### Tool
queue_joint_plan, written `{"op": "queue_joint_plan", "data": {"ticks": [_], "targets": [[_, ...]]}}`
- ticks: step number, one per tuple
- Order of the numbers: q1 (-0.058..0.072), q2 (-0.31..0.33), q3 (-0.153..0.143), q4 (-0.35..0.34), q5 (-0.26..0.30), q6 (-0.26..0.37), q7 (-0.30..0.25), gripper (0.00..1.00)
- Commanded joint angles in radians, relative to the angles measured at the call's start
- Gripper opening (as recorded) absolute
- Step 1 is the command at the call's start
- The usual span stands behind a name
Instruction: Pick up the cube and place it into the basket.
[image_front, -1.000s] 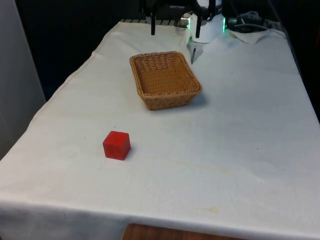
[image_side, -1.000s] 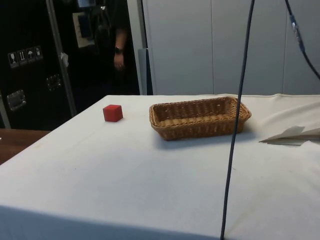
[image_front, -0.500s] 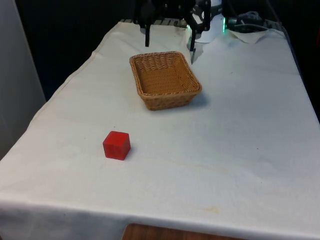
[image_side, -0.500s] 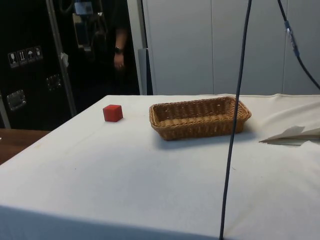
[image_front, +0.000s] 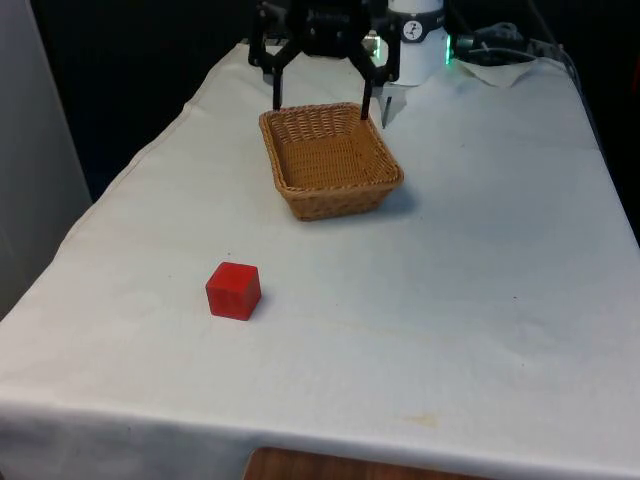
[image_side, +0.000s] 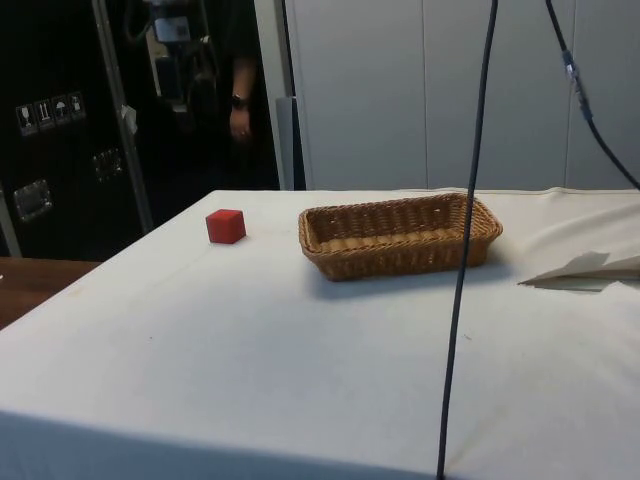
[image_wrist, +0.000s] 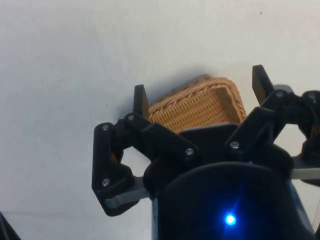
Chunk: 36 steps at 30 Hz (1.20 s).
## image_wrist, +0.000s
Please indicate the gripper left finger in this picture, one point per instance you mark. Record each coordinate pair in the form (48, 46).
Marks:
(102, 160)

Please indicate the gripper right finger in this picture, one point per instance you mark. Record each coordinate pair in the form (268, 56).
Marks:
(260, 125)

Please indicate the wicker basket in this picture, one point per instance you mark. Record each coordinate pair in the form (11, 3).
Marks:
(195, 110)

